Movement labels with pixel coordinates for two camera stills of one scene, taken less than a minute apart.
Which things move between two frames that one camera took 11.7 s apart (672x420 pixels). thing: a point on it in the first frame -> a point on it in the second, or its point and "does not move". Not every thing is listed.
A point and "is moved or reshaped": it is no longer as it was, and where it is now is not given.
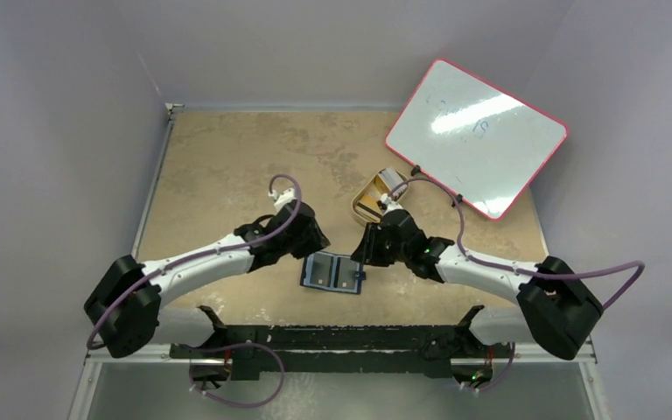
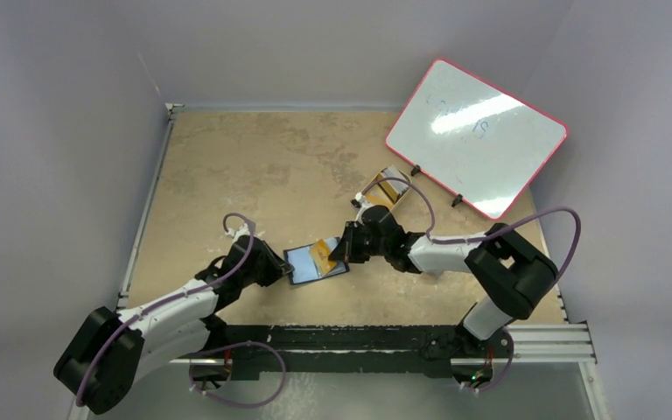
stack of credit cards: x=386 y=180 does not move
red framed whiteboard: x=474 y=140 does not move
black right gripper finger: x=369 y=250 -> x=342 y=250
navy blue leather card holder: x=332 y=272 is moved or reshaped
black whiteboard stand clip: x=458 y=198 does not move
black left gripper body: x=301 y=247 -> x=251 y=276
